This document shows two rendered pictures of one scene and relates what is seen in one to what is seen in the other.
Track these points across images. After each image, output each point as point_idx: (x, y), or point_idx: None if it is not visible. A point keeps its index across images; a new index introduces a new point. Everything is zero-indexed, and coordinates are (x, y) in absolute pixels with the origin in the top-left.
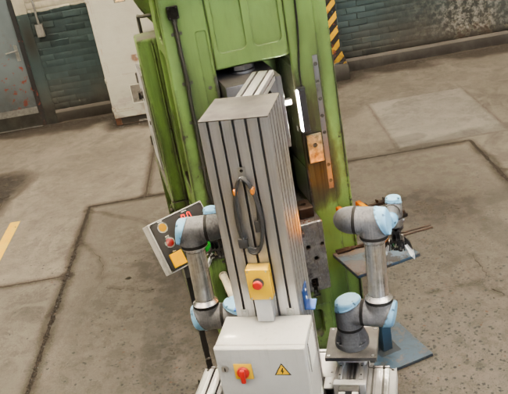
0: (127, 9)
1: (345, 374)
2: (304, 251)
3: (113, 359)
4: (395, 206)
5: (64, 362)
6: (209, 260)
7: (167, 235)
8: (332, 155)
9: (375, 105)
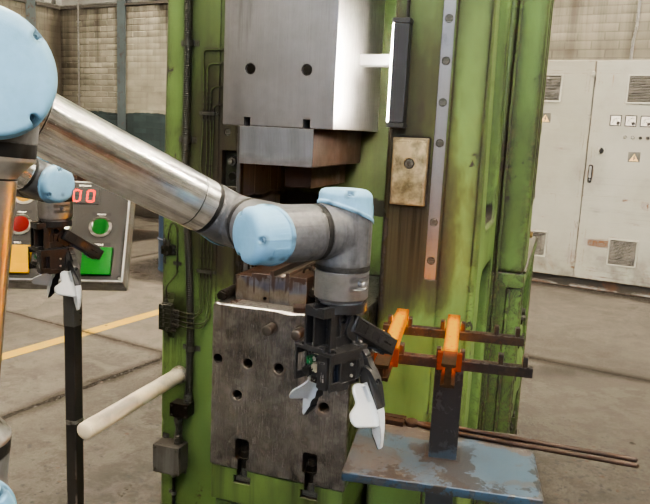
0: None
1: None
2: (300, 378)
3: (57, 460)
4: (323, 211)
5: (17, 433)
6: (40, 277)
7: (24, 211)
8: (447, 206)
9: None
